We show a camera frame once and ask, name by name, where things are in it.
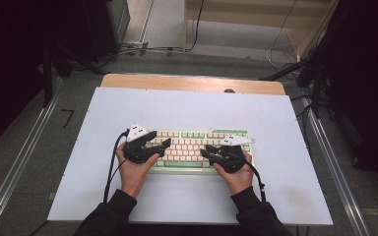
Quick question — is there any bundle of floor cables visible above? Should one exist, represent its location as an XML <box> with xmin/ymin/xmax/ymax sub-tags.
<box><xmin>102</xmin><ymin>44</ymin><xmax>185</xmax><ymax>63</ymax></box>

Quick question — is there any black curtain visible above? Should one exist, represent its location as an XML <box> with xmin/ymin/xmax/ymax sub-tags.
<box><xmin>321</xmin><ymin>0</ymin><xmax>378</xmax><ymax>200</ymax></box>
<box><xmin>0</xmin><ymin>0</ymin><xmax>92</xmax><ymax>156</ymax></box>

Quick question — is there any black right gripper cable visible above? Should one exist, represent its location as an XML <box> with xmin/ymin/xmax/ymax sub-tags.
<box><xmin>245</xmin><ymin>160</ymin><xmax>268</xmax><ymax>203</ymax></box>

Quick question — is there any dark cabinet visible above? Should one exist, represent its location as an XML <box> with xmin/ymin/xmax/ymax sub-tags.
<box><xmin>82</xmin><ymin>0</ymin><xmax>131</xmax><ymax>62</ymax></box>

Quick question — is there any green and cream keyboard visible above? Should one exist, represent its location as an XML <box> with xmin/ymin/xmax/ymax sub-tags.
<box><xmin>148</xmin><ymin>128</ymin><xmax>255</xmax><ymax>175</ymax></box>

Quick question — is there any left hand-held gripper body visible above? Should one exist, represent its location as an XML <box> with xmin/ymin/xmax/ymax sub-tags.
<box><xmin>123</xmin><ymin>122</ymin><xmax>161</xmax><ymax>165</ymax></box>

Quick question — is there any wooden table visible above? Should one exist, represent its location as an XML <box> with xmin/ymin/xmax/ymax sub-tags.
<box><xmin>99</xmin><ymin>72</ymin><xmax>287</xmax><ymax>96</ymax></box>

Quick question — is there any person's left hand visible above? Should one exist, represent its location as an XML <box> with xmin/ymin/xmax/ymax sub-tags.
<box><xmin>115</xmin><ymin>142</ymin><xmax>161</xmax><ymax>200</ymax></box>

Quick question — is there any light wooden shelf unit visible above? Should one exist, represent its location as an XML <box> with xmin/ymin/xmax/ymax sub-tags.
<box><xmin>182</xmin><ymin>0</ymin><xmax>340</xmax><ymax>61</ymax></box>

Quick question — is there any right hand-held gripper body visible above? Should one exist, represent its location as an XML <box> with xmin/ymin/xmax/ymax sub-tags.
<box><xmin>210</xmin><ymin>134</ymin><xmax>257</xmax><ymax>174</ymax></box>

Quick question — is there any white table cover board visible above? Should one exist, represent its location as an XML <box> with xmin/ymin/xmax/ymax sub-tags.
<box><xmin>46</xmin><ymin>86</ymin><xmax>335</xmax><ymax>227</ymax></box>

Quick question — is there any grey power strip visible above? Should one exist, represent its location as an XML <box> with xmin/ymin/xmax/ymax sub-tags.
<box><xmin>121</xmin><ymin>40</ymin><xmax>150</xmax><ymax>50</ymax></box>

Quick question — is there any person's right hand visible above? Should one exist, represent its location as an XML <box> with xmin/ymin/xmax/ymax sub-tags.
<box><xmin>213</xmin><ymin>150</ymin><xmax>255</xmax><ymax>197</ymax></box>

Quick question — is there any black tripod stand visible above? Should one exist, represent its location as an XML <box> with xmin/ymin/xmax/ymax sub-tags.
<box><xmin>259</xmin><ymin>58</ymin><xmax>331</xmax><ymax>120</ymax></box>

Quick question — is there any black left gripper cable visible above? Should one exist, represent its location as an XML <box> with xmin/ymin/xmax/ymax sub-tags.
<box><xmin>102</xmin><ymin>129</ymin><xmax>131</xmax><ymax>205</ymax></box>

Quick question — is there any black hanging cable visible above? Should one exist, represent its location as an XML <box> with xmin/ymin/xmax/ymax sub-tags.
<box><xmin>188</xmin><ymin>0</ymin><xmax>207</xmax><ymax>52</ymax></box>

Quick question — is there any white floor cable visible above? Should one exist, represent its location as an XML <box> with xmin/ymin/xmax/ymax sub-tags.
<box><xmin>265</xmin><ymin>0</ymin><xmax>300</xmax><ymax>71</ymax></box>

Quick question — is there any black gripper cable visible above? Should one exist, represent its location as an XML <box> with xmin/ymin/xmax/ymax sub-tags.
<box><xmin>245</xmin><ymin>160</ymin><xmax>268</xmax><ymax>203</ymax></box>
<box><xmin>102</xmin><ymin>129</ymin><xmax>131</xmax><ymax>205</ymax></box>

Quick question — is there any metal floor rail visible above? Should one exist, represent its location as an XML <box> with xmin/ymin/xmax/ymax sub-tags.
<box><xmin>0</xmin><ymin>93</ymin><xmax>61</xmax><ymax>236</ymax></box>
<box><xmin>298</xmin><ymin>97</ymin><xmax>372</xmax><ymax>236</ymax></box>

